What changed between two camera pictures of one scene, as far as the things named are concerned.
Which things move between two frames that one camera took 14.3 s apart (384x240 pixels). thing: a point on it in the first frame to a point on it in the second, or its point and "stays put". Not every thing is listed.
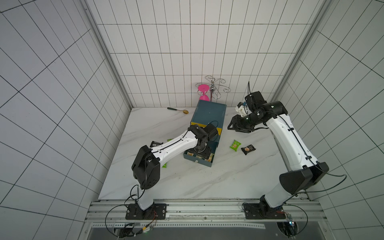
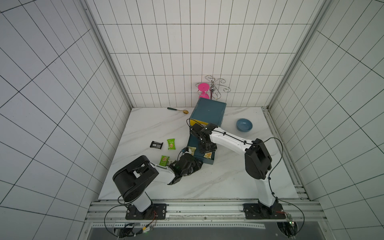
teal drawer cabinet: x=207 y=112 stays put
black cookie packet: x=155 y=143 stays put
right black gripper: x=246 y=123 to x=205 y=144
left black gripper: x=206 y=154 to x=197 y=166
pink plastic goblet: x=203 y=88 stays put
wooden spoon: x=184 y=111 stays put
